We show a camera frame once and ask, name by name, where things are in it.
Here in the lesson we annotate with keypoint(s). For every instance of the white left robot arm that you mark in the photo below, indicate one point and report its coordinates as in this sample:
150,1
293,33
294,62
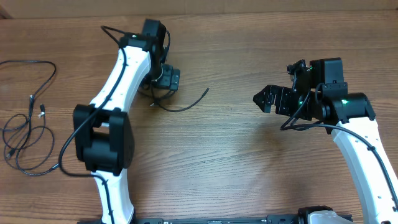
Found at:
102,131

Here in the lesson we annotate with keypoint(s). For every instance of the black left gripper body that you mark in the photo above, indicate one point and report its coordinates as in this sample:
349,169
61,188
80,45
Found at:
170,79

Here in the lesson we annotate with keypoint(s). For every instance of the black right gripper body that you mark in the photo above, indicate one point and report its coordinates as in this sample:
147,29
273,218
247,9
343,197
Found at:
288,101

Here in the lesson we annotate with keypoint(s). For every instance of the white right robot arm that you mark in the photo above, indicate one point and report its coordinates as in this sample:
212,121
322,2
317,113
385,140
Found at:
319,98

